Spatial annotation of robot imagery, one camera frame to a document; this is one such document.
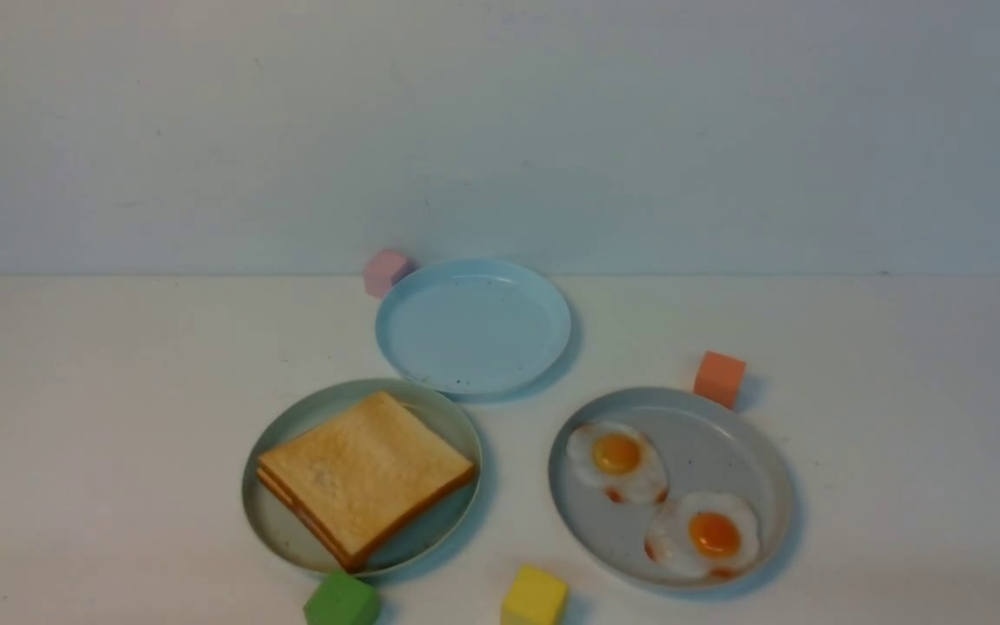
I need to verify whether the fried egg near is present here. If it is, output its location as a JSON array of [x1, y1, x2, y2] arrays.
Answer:
[[643, 491, 762, 581]]

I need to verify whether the yellow foam cube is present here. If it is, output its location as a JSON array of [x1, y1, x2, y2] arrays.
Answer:
[[500, 565, 570, 625]]

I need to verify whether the pale green plate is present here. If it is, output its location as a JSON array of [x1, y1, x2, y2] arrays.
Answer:
[[242, 378, 490, 579]]

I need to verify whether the light blue plate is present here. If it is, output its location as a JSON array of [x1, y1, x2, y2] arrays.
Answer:
[[374, 260, 573, 397]]

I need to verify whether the pink foam cube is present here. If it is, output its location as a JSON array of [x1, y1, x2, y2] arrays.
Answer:
[[364, 248, 416, 299]]

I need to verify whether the grey speckled plate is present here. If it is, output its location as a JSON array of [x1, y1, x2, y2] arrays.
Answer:
[[547, 387, 800, 594]]

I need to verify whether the fried egg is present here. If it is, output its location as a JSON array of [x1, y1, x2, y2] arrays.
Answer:
[[566, 420, 669, 505], [643, 491, 762, 581]]

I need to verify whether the green foam cube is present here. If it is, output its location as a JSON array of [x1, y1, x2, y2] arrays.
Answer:
[[303, 570, 382, 625]]

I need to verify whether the toast slice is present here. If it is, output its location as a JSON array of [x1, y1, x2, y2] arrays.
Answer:
[[257, 391, 477, 563], [255, 468, 365, 574]]

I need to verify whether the orange foam cube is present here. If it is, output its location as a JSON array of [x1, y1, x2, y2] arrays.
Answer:
[[692, 351, 747, 411]]

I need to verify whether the fried egg middle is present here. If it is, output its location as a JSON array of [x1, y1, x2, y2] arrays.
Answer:
[[566, 420, 669, 505]]

